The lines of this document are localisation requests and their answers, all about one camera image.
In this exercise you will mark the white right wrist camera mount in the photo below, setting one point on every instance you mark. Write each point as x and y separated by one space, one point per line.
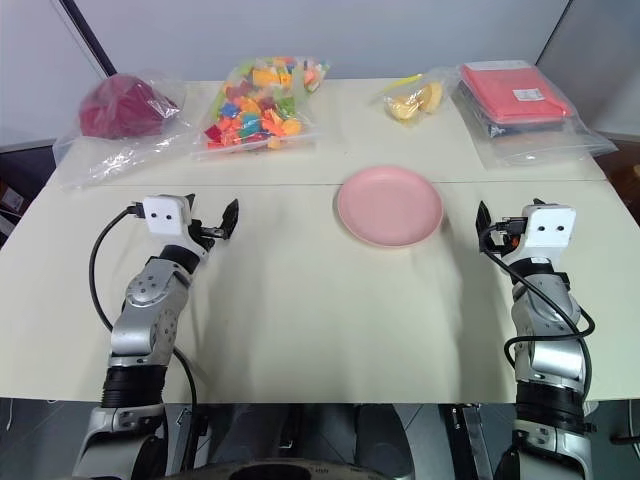
550 227

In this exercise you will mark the pink round plate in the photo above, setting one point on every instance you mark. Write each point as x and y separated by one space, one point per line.
390 206

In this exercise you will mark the clear bag with red pad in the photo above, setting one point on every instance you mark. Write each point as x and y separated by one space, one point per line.
520 100

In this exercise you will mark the dark diagonal pole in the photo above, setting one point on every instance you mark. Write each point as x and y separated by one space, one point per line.
92 35

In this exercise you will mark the dark side furniture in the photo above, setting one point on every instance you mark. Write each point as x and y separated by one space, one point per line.
22 190

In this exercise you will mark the brown side furniture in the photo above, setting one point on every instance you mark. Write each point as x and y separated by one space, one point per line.
625 175

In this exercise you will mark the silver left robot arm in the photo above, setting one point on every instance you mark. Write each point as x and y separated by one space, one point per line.
150 320

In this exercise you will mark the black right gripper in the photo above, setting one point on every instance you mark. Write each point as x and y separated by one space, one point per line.
496 243

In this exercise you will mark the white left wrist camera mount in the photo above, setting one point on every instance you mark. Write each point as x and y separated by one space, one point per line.
165 215

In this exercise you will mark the bag with yellow items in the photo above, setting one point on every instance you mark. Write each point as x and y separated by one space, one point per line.
415 100

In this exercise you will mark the grey partition panel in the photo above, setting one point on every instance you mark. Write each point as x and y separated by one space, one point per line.
590 60

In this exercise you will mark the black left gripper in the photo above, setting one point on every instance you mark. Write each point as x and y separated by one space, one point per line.
206 235

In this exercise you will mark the dark rounded robot base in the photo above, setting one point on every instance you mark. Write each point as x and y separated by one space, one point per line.
300 440

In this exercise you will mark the clear bag with maroon item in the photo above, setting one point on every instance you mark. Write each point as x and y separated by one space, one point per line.
125 110

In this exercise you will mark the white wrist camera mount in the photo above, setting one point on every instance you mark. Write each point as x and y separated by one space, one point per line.
550 227
165 215

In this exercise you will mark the clear bag of colourful pieces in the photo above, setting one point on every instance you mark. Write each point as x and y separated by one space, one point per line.
260 110

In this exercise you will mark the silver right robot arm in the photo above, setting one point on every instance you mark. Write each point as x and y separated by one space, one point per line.
550 320

